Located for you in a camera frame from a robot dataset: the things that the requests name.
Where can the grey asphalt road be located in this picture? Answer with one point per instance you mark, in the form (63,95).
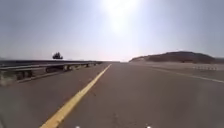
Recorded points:
(140,100)

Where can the yellow painted line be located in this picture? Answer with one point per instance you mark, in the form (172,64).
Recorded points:
(74,100)

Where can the dark tree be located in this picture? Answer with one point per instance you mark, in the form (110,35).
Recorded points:
(57,55)

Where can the dark bare hill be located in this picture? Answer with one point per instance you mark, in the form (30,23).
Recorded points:
(180,56)

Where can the long grey metal guardrail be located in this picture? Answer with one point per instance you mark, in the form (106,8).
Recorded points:
(33,65)

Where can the white painted line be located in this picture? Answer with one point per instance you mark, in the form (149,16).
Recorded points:
(200,77)

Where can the row of pale posts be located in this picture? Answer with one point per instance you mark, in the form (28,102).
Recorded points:
(205,68)

